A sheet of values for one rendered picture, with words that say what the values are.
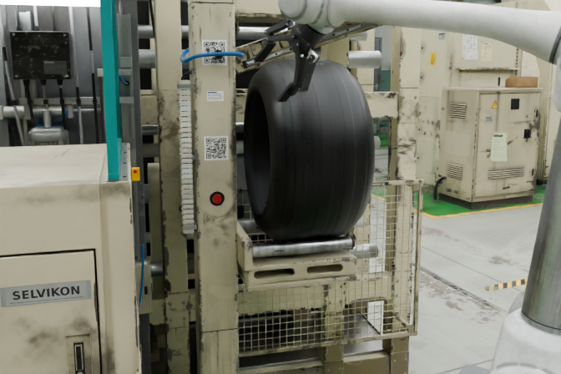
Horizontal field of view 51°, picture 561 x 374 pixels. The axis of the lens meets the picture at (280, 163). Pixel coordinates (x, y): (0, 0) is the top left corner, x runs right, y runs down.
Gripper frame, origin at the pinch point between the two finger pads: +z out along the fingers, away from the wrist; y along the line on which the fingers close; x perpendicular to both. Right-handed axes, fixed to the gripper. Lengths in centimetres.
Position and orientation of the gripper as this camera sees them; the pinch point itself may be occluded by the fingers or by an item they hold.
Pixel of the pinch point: (271, 78)
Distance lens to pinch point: 154.6
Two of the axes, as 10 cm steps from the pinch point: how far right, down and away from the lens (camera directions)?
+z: -5.3, 5.6, 6.4
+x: 7.2, -1.0, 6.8
